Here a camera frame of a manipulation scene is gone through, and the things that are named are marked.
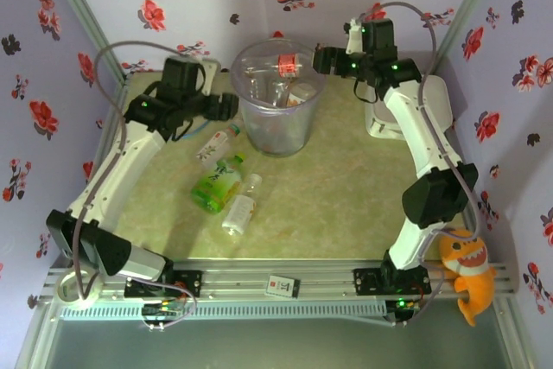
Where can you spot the white printed label package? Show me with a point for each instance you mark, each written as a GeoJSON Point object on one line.
{"type": "Point", "coordinates": [300, 93]}

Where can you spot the red label Coke bottle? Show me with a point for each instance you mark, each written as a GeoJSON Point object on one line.
{"type": "Point", "coordinates": [288, 65]}

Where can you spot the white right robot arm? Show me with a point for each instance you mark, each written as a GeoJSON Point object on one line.
{"type": "Point", "coordinates": [419, 127]}

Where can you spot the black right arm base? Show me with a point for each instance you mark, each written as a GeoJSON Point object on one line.
{"type": "Point", "coordinates": [371, 282]}

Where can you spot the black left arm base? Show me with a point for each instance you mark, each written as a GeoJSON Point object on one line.
{"type": "Point", "coordinates": [181, 282]}

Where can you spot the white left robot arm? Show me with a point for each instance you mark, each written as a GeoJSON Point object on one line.
{"type": "Point", "coordinates": [125, 157]}

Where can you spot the clear plastic bin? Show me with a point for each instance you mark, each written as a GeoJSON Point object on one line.
{"type": "Point", "coordinates": [276, 127]}

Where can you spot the green cap tea bottle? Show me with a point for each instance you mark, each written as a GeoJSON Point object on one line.
{"type": "Point", "coordinates": [216, 144]}

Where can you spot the green label tea bottle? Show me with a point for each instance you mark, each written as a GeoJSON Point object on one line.
{"type": "Point", "coordinates": [216, 183]}

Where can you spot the empty clear bottle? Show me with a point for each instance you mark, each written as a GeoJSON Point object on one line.
{"type": "Point", "coordinates": [263, 84]}

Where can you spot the small clear plastic bottle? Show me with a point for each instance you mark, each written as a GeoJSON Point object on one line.
{"type": "Point", "coordinates": [241, 209]}

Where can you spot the left controller board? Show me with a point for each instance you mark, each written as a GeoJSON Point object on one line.
{"type": "Point", "coordinates": [162, 312]}

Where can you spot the controller board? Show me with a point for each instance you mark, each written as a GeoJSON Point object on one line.
{"type": "Point", "coordinates": [162, 312]}
{"type": "Point", "coordinates": [404, 306]}

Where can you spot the small white tag card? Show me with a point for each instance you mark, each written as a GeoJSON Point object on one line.
{"type": "Point", "coordinates": [283, 286]}

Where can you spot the white tape roll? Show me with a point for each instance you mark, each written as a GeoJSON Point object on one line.
{"type": "Point", "coordinates": [71, 295]}

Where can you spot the orange shark plush toy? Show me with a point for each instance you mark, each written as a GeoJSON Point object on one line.
{"type": "Point", "coordinates": [468, 265]}

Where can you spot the right controller board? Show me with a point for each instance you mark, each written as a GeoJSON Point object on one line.
{"type": "Point", "coordinates": [404, 306]}

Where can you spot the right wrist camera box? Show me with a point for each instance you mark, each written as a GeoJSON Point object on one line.
{"type": "Point", "coordinates": [378, 34]}

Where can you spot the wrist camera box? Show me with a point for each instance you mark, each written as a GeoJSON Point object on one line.
{"type": "Point", "coordinates": [186, 75]}
{"type": "Point", "coordinates": [378, 34]}

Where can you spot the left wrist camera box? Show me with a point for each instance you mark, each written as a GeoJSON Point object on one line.
{"type": "Point", "coordinates": [186, 75]}

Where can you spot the aluminium frame post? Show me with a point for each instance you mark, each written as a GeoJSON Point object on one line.
{"type": "Point", "coordinates": [466, 6]}
{"type": "Point", "coordinates": [82, 6]}

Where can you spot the aluminium mounting rail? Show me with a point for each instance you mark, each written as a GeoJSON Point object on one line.
{"type": "Point", "coordinates": [242, 284]}

